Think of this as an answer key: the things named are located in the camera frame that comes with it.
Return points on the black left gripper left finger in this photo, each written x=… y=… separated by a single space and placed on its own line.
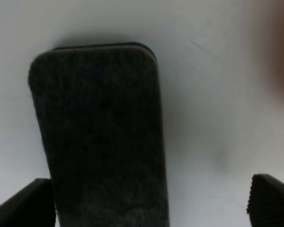
x=33 y=206

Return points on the black felt board eraser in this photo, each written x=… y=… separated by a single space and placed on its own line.
x=99 y=113

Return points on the orange fruit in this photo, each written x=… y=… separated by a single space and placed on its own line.
x=275 y=47

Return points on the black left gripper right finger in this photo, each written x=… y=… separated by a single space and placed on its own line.
x=266 y=201

